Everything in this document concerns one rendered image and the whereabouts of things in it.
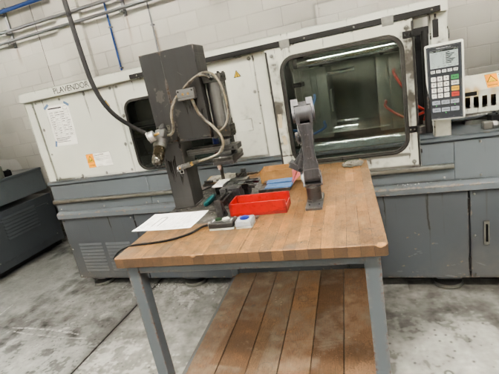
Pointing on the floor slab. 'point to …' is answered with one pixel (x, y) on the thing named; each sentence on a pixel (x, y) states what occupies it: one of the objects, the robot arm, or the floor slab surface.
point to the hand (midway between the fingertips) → (293, 180)
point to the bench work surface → (281, 286)
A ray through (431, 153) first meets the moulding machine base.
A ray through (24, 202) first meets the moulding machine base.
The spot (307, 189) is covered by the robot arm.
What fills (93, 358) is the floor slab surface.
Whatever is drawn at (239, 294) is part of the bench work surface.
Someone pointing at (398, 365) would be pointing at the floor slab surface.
